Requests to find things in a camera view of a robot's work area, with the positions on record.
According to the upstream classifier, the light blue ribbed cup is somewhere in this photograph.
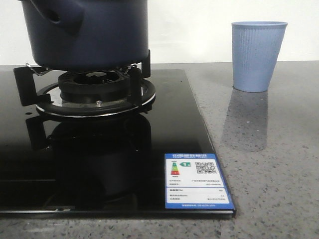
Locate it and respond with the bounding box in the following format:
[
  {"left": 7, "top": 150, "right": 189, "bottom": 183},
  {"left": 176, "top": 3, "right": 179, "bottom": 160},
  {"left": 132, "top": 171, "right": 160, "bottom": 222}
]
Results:
[{"left": 232, "top": 21, "right": 288, "bottom": 93}]

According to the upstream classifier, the blue energy label sticker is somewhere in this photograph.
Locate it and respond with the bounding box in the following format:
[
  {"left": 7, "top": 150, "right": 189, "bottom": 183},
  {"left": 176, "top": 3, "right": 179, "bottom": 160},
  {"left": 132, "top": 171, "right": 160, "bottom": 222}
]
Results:
[{"left": 164, "top": 153, "right": 234, "bottom": 210}]

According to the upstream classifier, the black glass gas stove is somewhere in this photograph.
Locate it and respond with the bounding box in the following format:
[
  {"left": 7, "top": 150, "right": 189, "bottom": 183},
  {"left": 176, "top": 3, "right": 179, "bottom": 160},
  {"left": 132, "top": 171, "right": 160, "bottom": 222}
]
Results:
[{"left": 0, "top": 67, "right": 236, "bottom": 218}]

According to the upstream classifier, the right burner with pot support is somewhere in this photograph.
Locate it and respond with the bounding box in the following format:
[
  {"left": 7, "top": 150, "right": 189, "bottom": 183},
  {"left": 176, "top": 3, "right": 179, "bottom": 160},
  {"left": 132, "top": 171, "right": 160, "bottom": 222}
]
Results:
[{"left": 13, "top": 55, "right": 156, "bottom": 119}]

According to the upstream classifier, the dark blue cooking pot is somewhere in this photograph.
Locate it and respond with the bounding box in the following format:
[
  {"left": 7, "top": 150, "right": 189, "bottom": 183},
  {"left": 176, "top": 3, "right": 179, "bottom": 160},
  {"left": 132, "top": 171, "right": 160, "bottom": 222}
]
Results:
[{"left": 21, "top": 0, "right": 149, "bottom": 71}]

